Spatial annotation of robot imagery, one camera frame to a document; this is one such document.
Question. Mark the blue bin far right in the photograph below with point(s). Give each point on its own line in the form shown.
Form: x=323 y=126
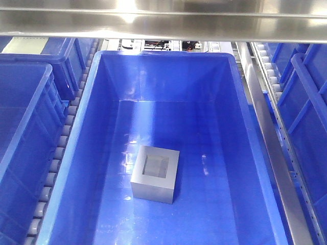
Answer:
x=301 y=70

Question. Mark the blue bin near left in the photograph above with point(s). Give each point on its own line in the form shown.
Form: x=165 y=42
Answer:
x=32 y=117

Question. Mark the blue bin with paper label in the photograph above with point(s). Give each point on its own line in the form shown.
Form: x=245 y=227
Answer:
x=68 y=57

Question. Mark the right white roller track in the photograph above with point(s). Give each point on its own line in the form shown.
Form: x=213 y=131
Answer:
x=269 y=70

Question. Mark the left white roller track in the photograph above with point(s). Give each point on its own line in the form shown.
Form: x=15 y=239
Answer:
x=45 y=196

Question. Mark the white roller track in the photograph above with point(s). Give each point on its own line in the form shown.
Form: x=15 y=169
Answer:
x=45 y=196
x=269 y=70

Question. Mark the steel divider rail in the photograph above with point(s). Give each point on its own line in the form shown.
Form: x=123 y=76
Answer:
x=301 y=219

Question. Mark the steel shelf top beam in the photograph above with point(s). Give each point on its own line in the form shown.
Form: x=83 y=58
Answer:
x=277 y=21

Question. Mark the gray hollow square base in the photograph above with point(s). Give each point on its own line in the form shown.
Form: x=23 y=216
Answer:
x=154 y=174

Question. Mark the large blue target bin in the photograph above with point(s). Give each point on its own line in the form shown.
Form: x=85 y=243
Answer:
x=192 y=103

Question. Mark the black sensor device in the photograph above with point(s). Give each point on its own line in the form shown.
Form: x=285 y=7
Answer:
x=191 y=45

